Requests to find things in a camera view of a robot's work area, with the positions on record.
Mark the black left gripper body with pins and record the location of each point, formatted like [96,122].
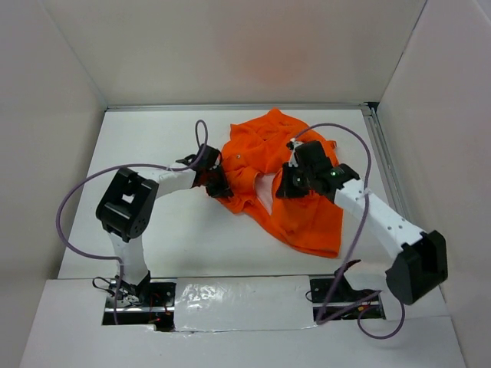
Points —
[215,184]

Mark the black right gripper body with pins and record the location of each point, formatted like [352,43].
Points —
[297,180]

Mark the orange jacket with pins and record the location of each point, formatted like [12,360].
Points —
[253,159]

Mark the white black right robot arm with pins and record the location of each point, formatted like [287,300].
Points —
[420,258]

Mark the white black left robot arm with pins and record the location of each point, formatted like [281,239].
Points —
[126,207]

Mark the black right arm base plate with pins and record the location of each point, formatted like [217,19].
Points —
[342,297]

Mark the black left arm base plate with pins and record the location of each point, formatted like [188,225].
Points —
[156,310]

